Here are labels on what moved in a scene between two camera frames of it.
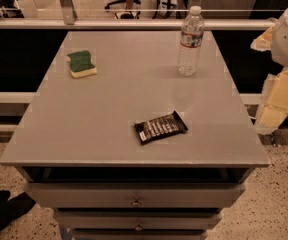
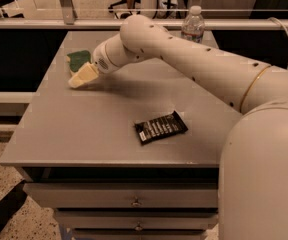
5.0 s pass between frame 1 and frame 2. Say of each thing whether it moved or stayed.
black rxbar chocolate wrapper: stayed
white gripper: moved
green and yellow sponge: stayed
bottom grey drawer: stayed
